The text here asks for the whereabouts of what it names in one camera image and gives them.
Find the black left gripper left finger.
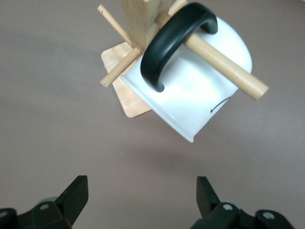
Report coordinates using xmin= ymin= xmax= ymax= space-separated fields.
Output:
xmin=0 ymin=175 xmax=89 ymax=229

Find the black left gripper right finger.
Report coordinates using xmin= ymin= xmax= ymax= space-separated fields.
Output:
xmin=193 ymin=176 xmax=293 ymax=229

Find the white smiley cup black handle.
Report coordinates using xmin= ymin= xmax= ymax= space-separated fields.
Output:
xmin=120 ymin=2 xmax=254 ymax=143

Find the wooden mug tree stand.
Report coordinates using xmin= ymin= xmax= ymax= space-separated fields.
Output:
xmin=97 ymin=0 xmax=270 ymax=119

